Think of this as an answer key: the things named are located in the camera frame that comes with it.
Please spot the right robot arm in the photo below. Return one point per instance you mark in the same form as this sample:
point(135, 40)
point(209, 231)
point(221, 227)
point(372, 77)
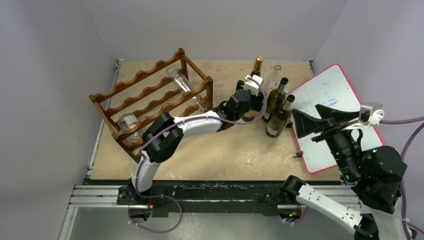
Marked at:
point(375, 174)

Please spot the clear glass wine bottle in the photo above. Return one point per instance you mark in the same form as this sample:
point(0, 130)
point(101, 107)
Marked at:
point(272, 81)

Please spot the pink-framed whiteboard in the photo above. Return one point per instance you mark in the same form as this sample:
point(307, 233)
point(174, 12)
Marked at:
point(331, 88)

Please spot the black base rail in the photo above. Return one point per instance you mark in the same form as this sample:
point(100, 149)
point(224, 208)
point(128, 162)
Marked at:
point(189, 196)

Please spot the short clear glass in rack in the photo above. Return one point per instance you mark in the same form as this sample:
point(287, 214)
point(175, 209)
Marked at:
point(129, 121)

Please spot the black whiteboard clip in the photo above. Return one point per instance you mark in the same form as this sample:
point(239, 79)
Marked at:
point(298, 154)

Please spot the dark green bottle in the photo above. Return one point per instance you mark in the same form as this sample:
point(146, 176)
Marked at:
point(275, 98)

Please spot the wooden wine rack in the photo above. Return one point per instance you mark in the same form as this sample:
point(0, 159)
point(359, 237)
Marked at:
point(159, 100)

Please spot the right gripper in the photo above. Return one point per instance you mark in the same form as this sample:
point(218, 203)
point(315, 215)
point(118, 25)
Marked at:
point(327, 129)

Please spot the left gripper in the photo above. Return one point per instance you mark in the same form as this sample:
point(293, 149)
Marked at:
point(256, 104)

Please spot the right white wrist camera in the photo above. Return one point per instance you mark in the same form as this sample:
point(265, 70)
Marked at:
point(370, 115)

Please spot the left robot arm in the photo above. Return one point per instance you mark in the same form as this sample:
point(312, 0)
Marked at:
point(163, 137)

